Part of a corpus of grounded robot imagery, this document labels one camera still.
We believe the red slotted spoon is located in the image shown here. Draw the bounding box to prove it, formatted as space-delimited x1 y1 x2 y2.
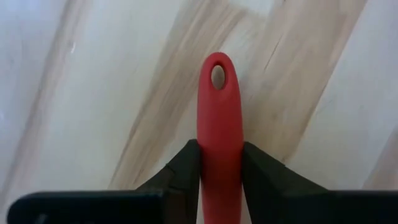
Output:
195 51 245 224

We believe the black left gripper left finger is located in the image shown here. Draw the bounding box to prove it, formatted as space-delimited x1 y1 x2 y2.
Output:
6 139 203 224

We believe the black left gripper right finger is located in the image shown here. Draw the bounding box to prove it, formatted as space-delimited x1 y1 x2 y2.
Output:
241 142 398 224

